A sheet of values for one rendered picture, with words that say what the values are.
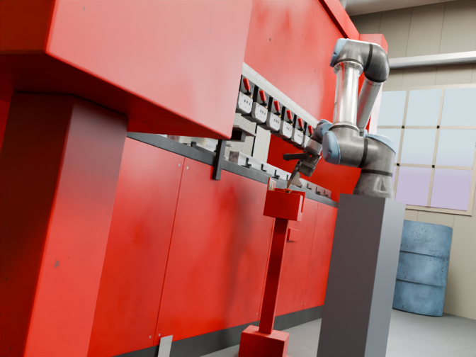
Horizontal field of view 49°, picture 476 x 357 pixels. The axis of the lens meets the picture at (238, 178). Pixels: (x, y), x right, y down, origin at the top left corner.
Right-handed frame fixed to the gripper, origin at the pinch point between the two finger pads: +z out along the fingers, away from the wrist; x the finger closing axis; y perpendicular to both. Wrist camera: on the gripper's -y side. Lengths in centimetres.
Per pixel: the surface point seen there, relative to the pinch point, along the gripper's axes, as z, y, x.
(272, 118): -30, -33, 44
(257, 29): -64, -55, 12
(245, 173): 4.5, -20.5, -1.4
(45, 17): 2, 18, -221
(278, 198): 7.5, 0.0, -5.8
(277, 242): 25.9, 8.8, 1.0
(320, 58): -90, -39, 108
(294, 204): 6.1, 7.8, -5.8
